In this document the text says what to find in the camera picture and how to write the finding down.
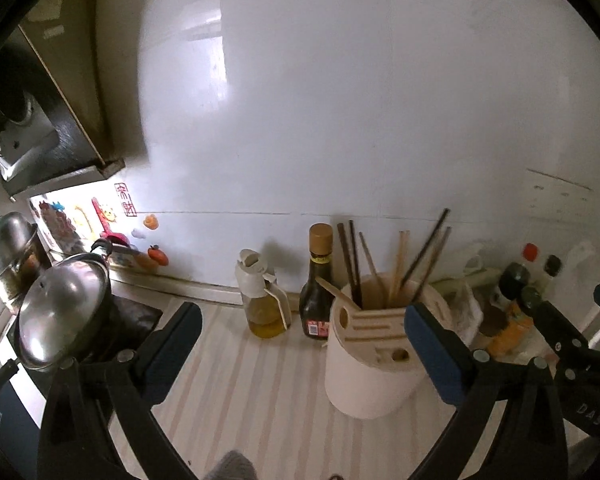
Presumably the gas stove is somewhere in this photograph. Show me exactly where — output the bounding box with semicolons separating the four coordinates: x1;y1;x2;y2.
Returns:
0;294;164;461

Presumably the white plastic bag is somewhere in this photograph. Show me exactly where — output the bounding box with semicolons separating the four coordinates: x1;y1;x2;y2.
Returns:
434;242;500;346

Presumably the glass oil dispenser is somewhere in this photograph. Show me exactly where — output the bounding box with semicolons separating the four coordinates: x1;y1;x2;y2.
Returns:
235;249;291;339

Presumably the white utensil holder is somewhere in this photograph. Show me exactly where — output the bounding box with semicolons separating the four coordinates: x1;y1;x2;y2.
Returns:
325;275;426;419

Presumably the range hood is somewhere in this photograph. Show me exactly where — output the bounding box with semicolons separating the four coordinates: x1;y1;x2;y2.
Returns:
0;0;124;198

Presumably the black chopstick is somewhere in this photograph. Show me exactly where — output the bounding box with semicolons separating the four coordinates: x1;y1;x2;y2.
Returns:
400;208;451;289
337;222;361;307

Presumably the steel stockpot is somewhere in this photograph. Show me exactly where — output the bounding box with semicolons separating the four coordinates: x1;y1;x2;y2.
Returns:
0;211;50;309

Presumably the dark soy sauce bottle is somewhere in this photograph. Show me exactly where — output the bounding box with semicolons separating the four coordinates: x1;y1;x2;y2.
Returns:
299;223;334;340

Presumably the steel pot with lid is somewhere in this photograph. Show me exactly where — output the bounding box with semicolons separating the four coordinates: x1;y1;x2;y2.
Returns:
0;238;130;392

